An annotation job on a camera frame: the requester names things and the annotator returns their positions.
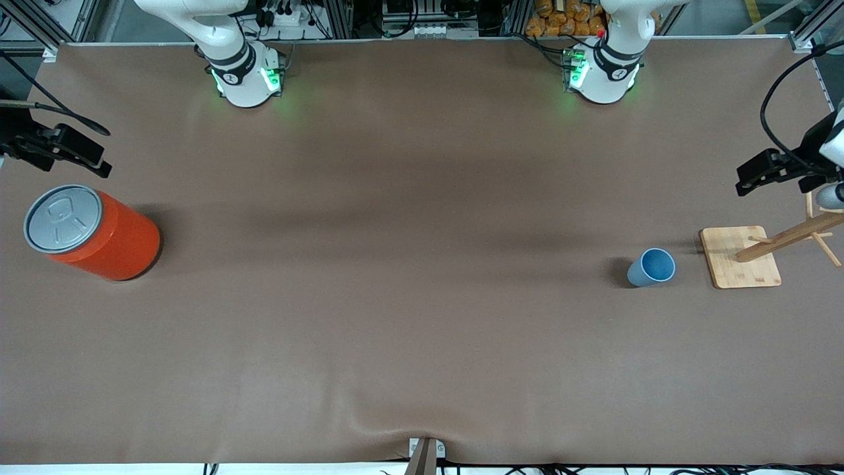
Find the wooden cup rack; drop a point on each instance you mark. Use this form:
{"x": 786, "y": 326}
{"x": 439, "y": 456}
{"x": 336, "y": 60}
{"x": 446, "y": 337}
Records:
{"x": 738, "y": 260}

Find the light blue plastic cup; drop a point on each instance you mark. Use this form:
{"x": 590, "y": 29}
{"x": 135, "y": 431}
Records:
{"x": 649, "y": 269}

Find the metal table clamp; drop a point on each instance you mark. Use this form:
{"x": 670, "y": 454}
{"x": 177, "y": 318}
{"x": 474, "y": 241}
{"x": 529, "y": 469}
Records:
{"x": 425, "y": 455}

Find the orange can with grey lid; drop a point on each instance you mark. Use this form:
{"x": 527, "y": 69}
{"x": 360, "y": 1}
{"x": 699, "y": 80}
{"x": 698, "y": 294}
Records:
{"x": 119, "y": 241}

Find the white power strip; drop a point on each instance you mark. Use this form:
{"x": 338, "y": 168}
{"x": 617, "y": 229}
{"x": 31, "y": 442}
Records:
{"x": 283, "y": 16}

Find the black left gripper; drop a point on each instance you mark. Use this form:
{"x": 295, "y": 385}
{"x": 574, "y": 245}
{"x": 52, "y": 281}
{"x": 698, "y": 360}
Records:
{"x": 813, "y": 149}

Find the aluminium frame post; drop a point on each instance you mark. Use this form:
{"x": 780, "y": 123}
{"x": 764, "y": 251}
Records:
{"x": 46, "y": 30}
{"x": 811, "y": 33}

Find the brown table mat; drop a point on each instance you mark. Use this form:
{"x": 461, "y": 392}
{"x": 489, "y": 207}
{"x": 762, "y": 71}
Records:
{"x": 422, "y": 343}

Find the orange snack bags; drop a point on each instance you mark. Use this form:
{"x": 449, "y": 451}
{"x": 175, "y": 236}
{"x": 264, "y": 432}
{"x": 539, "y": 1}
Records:
{"x": 560, "y": 20}

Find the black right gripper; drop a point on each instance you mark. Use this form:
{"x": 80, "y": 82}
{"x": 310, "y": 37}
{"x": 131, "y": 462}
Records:
{"x": 14, "y": 132}

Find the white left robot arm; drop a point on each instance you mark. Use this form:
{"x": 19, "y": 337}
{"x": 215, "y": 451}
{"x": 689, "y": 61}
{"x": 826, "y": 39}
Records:
{"x": 610, "y": 66}

